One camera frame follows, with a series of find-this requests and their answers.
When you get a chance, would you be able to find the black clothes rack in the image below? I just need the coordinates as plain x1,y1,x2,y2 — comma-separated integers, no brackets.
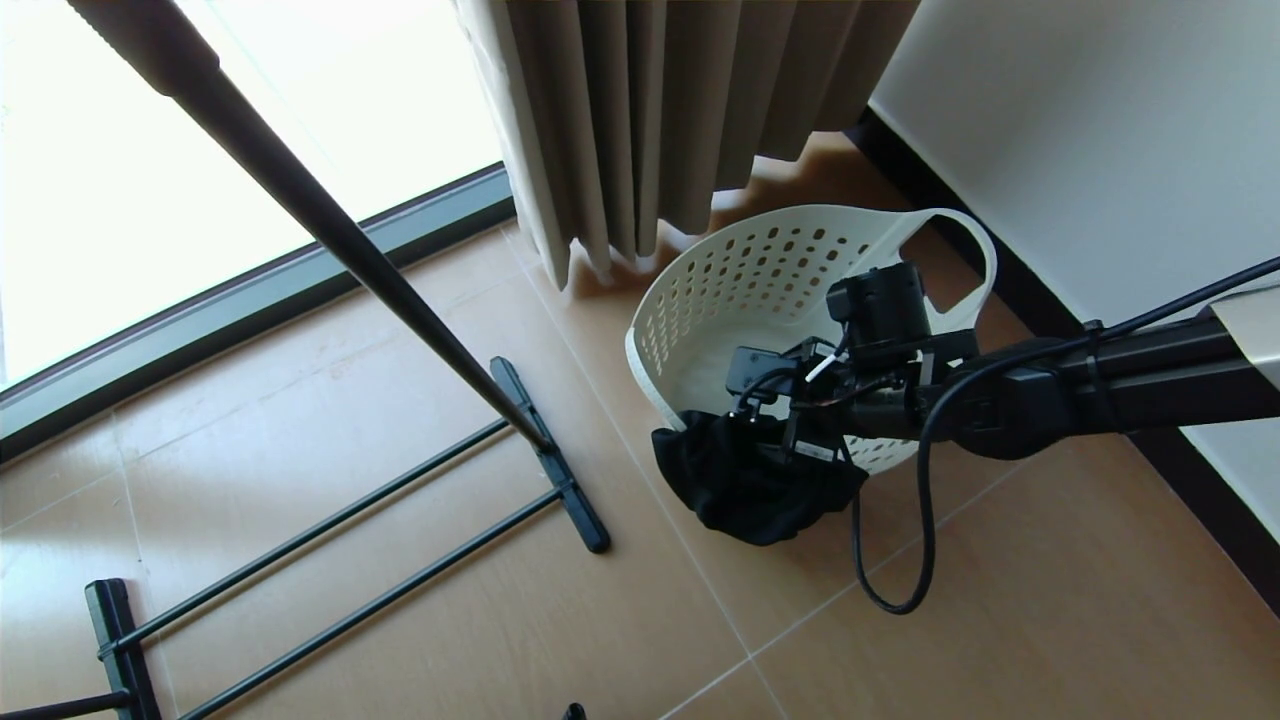
0,0,613,720

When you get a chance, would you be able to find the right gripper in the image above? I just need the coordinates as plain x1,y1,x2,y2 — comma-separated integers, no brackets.
778,395,869,473

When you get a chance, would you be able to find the brown curtain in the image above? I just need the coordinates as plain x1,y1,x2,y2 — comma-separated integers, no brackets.
453,0,923,293

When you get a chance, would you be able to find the white laundry basket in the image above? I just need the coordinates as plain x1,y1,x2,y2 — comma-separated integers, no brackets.
624,204,999,477

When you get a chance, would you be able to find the black cable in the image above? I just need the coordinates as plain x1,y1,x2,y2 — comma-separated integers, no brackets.
848,255,1280,617

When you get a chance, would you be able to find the window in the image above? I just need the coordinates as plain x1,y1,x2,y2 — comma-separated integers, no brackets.
0,0,518,468

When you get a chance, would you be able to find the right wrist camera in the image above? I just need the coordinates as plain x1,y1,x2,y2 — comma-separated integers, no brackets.
723,345,804,419

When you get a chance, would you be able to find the heap of clothes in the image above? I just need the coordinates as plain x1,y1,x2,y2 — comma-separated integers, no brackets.
650,408,871,548

